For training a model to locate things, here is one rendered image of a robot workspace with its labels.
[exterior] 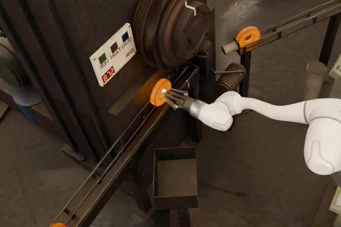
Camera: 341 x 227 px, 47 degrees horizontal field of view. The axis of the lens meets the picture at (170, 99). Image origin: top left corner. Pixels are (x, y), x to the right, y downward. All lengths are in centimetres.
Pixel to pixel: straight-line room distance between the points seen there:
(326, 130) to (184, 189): 77
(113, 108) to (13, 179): 127
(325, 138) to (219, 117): 55
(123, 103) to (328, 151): 99
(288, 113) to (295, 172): 106
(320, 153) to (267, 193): 115
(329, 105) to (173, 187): 84
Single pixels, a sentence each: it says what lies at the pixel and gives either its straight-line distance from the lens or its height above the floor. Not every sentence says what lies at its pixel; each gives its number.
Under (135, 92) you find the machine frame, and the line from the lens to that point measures 200.
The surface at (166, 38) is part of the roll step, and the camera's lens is 180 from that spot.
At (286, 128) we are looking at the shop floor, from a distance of 292.
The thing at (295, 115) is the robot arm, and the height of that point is 101.
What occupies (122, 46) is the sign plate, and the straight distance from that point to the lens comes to 182.
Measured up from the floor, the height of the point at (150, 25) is 125.
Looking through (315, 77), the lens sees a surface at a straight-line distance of 260.
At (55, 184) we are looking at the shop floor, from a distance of 288.
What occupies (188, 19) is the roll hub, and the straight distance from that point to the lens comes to 179.
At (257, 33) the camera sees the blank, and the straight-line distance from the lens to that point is 248.
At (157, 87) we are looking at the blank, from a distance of 200.
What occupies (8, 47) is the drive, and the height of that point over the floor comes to 65.
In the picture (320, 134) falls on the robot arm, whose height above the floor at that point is 110.
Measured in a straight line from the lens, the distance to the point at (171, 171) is 202.
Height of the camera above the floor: 237
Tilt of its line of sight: 50 degrees down
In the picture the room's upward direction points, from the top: 9 degrees counter-clockwise
